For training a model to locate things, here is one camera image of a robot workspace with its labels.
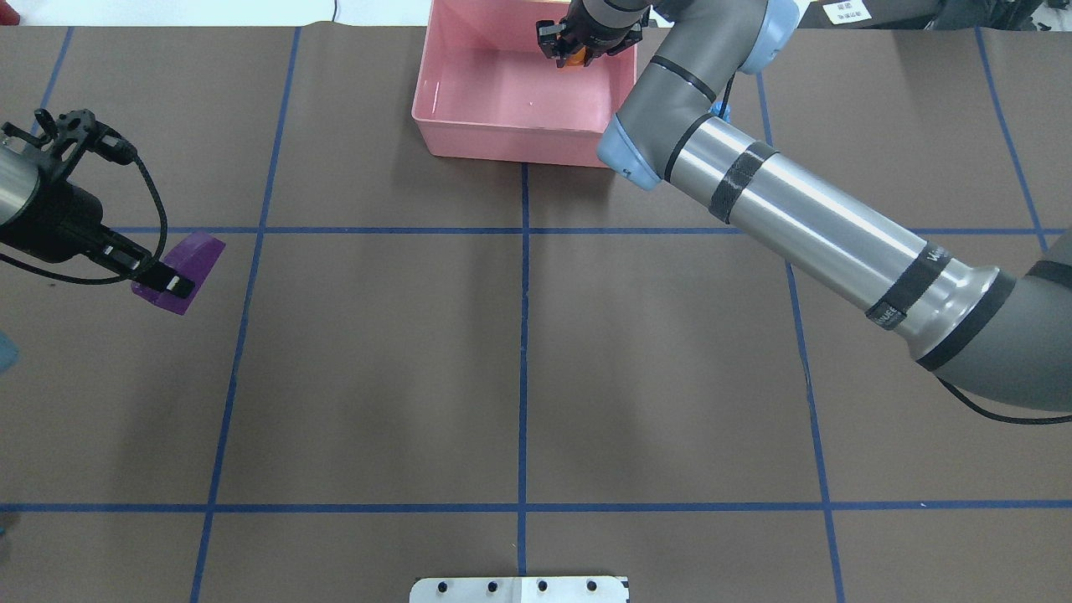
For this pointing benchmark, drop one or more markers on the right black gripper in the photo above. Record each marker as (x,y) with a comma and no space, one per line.
(600,38)

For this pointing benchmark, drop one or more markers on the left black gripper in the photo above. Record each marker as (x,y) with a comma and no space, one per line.
(60,219)

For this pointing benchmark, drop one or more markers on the orange block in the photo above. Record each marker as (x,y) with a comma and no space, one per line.
(576,60)

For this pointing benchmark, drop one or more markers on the purple block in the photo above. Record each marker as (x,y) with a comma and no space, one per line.
(173,283)

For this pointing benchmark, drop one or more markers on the small blue block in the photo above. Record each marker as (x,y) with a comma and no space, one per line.
(722,110)

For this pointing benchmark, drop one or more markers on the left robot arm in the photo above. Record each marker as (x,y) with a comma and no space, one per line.
(16,181)

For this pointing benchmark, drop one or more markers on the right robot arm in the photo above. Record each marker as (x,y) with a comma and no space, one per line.
(979,330)

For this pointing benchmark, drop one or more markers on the pink plastic box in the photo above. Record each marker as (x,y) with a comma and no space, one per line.
(485,90)

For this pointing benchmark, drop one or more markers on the white camera stand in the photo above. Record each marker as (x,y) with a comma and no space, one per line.
(562,588)

